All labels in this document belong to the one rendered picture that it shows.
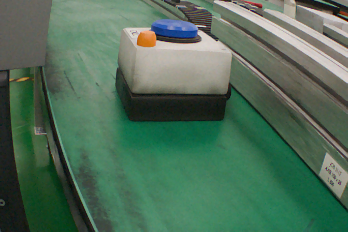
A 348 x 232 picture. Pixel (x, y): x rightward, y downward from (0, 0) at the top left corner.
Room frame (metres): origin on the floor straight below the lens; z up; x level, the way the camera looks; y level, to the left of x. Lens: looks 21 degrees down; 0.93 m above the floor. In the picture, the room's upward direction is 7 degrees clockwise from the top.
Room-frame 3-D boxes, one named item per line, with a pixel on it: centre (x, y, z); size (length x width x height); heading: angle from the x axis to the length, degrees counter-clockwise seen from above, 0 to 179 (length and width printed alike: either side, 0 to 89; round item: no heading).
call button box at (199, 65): (0.38, 0.00, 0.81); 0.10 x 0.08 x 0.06; 108
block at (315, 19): (0.63, -0.24, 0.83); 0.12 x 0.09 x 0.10; 108
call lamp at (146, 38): (0.34, 0.03, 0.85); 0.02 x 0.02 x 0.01
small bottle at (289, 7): (1.13, -0.30, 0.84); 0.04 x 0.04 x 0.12
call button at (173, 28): (0.38, 0.01, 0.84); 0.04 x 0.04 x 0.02
